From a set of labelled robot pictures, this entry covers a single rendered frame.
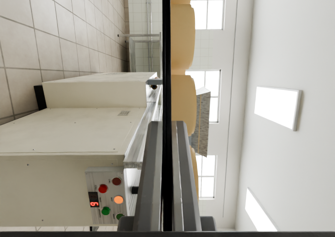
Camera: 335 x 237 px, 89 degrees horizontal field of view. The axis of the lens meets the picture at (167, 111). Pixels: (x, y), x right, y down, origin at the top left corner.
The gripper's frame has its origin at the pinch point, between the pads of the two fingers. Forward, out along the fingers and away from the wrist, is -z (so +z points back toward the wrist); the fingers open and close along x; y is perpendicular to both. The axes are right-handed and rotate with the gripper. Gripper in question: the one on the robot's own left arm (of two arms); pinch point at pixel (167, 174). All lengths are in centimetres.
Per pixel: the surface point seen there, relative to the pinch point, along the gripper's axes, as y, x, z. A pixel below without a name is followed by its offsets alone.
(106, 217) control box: -66, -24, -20
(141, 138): -51, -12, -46
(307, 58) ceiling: -91, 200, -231
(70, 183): -55, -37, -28
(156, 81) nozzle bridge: -60, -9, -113
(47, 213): -68, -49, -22
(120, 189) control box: -54, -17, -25
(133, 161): -44, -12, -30
